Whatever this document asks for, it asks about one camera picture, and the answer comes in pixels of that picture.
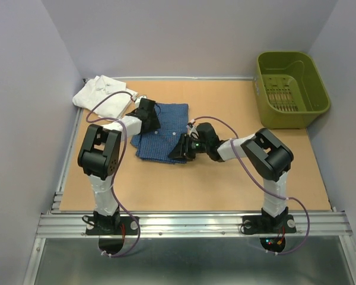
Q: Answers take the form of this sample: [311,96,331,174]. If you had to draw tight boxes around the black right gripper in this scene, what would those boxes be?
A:
[167,134,209,162]

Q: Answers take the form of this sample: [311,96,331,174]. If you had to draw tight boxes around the white shirt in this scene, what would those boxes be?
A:
[72,75,138,119]

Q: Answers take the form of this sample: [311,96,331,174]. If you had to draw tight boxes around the blue checkered long sleeve shirt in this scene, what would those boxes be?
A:
[131,103,189,164]

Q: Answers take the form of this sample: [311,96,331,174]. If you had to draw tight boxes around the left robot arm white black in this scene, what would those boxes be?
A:
[77,97,160,234]

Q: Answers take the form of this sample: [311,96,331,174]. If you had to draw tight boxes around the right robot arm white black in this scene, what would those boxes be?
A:
[168,122,294,232]

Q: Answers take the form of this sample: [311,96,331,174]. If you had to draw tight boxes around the green plastic basket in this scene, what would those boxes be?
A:
[254,51,330,129]

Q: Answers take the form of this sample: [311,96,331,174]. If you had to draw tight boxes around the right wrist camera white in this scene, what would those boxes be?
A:
[186,121,198,137]

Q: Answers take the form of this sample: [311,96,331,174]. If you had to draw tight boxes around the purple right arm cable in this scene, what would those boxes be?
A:
[188,116,311,257]

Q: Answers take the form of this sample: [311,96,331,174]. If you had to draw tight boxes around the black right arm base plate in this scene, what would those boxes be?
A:
[240,214,297,235]

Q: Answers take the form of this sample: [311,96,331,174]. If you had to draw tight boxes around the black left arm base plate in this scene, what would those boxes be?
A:
[82,215,138,236]

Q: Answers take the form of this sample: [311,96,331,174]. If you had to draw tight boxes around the aluminium mounting rail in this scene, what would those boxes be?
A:
[36,211,352,238]

